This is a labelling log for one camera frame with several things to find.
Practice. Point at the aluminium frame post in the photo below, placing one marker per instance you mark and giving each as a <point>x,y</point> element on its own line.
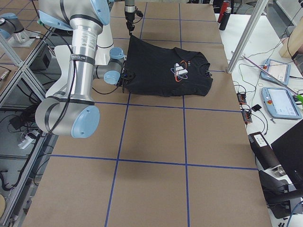
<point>252,22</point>

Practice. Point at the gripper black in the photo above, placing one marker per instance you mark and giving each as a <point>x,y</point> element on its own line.
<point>124,83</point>
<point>129,17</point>

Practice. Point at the black graphic t-shirt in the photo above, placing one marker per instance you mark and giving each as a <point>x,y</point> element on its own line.
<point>166,72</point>

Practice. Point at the black water bottle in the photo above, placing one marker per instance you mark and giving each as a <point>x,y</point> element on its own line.
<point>225,19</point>

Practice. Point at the near blue teach pendant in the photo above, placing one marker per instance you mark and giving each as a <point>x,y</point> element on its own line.
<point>280,103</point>

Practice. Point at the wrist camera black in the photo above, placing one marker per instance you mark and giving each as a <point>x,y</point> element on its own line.
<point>128,75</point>

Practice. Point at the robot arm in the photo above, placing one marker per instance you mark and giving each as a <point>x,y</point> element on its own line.
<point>130,7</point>
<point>68,109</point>

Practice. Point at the red water bottle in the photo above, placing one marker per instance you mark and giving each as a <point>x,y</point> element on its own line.
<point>224,6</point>

